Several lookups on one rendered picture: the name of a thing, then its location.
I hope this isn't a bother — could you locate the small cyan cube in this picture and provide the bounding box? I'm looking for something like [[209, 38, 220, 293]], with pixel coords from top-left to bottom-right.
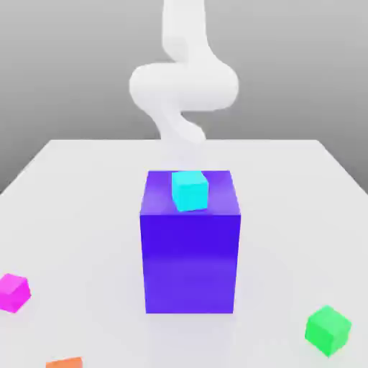
[[171, 170, 209, 213]]

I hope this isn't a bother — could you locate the small magenta cube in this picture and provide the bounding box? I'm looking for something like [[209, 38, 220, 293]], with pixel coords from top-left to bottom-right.
[[0, 272, 32, 314]]

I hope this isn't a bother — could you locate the small green cube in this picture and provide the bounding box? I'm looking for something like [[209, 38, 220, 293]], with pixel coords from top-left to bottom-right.
[[304, 305, 352, 358]]

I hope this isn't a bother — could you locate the small orange cube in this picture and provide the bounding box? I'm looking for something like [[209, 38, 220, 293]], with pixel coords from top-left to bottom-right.
[[45, 356, 83, 368]]

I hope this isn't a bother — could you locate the large purple box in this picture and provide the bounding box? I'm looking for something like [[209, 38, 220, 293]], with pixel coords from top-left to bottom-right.
[[139, 170, 242, 315]]

